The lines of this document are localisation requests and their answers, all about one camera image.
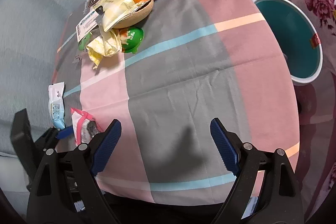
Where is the teal white trash bin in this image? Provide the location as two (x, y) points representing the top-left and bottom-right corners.
(252, 0), (323, 86)

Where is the pink candy wrapper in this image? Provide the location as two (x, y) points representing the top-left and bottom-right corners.
(71, 108), (102, 146)

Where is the white blue wipes packet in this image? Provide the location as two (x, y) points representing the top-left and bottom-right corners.
(49, 82), (66, 130)

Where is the green clear snack packet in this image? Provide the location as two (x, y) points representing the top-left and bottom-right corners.
(78, 32), (92, 51)

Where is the yellow white crumpled wrapper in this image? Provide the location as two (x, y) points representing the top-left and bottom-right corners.
(86, 26), (122, 69)

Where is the white medicine box blue print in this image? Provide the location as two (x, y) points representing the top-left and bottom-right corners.
(76, 7), (104, 43)

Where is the green round jelly cup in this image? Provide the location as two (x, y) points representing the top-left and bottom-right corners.
(120, 27), (144, 54)

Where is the pink grey checked tablecloth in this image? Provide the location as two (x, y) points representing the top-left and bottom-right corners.
(53, 0), (299, 205)

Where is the orange cream snack bag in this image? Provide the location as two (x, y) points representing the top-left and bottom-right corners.
(94, 0), (152, 32)

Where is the floral pink bed quilt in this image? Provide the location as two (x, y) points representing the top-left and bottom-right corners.
(241, 0), (336, 222)

